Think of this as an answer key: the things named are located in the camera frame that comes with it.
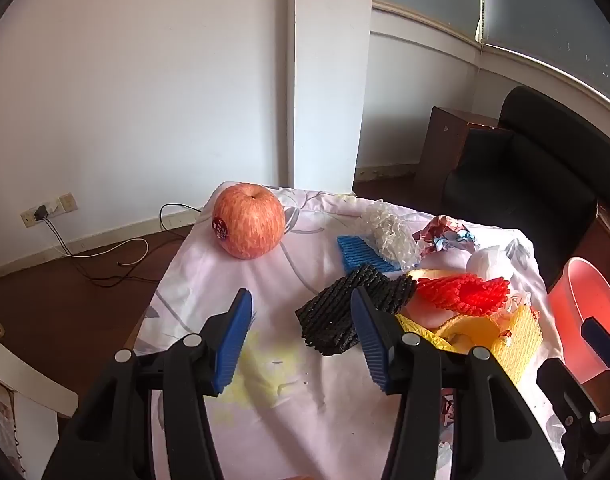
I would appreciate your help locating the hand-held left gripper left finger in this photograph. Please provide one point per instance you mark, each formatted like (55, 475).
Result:
(232, 340)

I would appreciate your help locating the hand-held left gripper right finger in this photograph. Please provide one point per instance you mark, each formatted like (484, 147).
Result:
(372, 340)

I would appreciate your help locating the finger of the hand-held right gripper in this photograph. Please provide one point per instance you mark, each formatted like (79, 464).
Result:
(596, 331)
(560, 380)

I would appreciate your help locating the pink plastic bucket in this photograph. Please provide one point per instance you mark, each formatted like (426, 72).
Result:
(580, 300)

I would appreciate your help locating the black foam fruit net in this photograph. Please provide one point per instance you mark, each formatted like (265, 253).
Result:
(330, 315)

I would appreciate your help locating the blue foam fruit net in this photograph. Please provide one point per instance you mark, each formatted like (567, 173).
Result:
(352, 252)

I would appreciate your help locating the white foam fruit net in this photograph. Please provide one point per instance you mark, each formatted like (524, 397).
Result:
(390, 235)

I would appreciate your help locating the colourful wrapper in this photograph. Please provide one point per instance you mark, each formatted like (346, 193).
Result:
(442, 232)

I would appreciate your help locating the white plastic bag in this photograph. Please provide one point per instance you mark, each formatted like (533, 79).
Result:
(487, 262)

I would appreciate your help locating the yellow foam fruit net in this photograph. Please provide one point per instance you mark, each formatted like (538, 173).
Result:
(522, 345)

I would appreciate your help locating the yellow plastic bag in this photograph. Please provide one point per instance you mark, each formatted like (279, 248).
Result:
(425, 332)

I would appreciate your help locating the pink floral tablecloth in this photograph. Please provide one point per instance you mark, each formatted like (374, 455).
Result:
(295, 410)

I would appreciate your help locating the orange-yellow fruit peel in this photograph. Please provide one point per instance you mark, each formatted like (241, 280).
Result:
(477, 332)

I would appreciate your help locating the red foam fruit net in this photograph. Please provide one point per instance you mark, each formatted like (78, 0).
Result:
(465, 292)

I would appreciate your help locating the red apple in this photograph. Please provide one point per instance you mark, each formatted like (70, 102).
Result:
(250, 220)

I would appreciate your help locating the black armchair with wooden arms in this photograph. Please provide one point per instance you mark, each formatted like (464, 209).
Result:
(525, 180)

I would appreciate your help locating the white chair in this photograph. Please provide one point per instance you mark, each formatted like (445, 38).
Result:
(30, 380)

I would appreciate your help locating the black charger plug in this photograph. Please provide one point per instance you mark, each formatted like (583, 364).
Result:
(41, 211)

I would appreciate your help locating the wide grey window blind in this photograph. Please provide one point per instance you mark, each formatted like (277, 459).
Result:
(550, 5)

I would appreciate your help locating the beige wall socket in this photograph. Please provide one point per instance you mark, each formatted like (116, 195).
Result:
(67, 202)

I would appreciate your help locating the wall socket with charger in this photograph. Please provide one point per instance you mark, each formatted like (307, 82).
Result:
(27, 217)

